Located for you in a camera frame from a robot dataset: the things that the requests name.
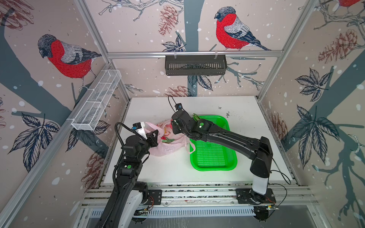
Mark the white wire mesh shelf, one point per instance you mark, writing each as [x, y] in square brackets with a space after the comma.
[92, 110]

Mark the green plastic basket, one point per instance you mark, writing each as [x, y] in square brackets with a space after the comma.
[207, 156]

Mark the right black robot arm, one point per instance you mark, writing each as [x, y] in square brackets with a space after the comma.
[257, 150]

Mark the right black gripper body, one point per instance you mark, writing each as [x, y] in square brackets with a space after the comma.
[177, 128]

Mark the red green dragon fruit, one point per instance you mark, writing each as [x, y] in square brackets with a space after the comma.
[196, 117]

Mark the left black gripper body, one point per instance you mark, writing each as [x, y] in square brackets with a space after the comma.
[149, 142]

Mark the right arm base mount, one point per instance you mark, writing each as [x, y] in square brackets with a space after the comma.
[248, 196]

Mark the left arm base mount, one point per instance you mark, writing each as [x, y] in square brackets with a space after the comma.
[151, 197]

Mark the pink plastic bag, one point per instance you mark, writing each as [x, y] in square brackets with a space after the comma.
[165, 129]

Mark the black hanging wall basket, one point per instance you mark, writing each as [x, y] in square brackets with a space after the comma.
[195, 65]

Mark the red green fruit pile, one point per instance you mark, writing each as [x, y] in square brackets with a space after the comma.
[165, 139]

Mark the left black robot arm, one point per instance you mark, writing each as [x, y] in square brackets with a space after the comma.
[128, 193]

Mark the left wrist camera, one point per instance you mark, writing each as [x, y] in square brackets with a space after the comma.
[139, 128]

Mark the aluminium rail base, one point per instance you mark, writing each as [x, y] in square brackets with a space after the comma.
[206, 195]

